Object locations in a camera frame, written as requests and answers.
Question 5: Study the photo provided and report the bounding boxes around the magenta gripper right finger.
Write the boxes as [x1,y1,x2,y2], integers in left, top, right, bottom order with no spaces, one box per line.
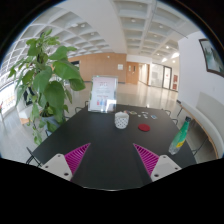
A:
[132,143,183,183]

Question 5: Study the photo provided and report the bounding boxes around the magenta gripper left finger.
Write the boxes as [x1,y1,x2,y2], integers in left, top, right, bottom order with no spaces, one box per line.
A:
[40,142,92,182]

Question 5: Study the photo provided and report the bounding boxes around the red round coaster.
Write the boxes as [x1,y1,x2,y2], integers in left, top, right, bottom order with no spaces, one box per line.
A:
[138,124,150,132]

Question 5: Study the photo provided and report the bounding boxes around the green plastic bottle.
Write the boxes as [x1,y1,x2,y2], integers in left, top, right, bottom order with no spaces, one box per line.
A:
[169,117,191,155]

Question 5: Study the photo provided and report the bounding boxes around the small cards on table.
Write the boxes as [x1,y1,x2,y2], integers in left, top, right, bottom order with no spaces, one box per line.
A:
[123,110,157,119]

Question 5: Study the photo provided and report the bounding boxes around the white patterned cup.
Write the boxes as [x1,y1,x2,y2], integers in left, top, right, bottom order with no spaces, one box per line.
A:
[115,112,129,129]

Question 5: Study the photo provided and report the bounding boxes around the framed sign stand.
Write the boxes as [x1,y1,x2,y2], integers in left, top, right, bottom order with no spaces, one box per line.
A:
[88,75,118,113]

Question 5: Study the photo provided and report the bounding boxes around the white long bench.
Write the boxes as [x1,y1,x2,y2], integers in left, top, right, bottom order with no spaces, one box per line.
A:
[180,92,224,158]

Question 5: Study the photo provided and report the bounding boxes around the green potted plant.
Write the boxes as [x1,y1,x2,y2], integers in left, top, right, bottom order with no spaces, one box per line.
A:
[8,29,85,145]

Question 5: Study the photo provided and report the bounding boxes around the framed wall picture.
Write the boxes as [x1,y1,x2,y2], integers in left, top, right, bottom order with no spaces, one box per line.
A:
[199,39,224,77]

